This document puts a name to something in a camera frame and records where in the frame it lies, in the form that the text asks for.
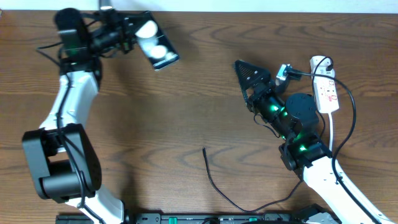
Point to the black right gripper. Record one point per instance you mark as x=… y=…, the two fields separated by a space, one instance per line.
x=262 y=77

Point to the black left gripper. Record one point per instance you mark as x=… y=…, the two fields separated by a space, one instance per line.
x=122 y=23

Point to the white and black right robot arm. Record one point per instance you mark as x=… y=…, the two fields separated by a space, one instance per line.
x=303 y=152

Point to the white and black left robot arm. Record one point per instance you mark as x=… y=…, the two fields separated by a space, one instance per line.
x=62 y=161

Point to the white USB charger plug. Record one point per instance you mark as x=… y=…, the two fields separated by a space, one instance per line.
x=326 y=68

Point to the white power strip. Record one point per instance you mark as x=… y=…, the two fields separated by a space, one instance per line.
x=326 y=96

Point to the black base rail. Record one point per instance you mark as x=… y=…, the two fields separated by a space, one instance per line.
x=155 y=218

